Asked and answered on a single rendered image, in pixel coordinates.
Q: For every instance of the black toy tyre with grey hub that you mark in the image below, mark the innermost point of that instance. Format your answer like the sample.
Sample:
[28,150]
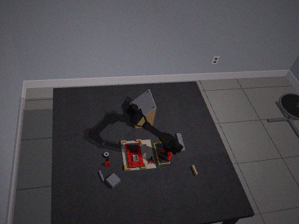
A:
[106,154]

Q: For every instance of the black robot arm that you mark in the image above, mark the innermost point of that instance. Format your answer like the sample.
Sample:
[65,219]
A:
[167,139]

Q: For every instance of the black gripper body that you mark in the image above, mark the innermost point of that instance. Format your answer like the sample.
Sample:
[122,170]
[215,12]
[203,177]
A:
[164,155]

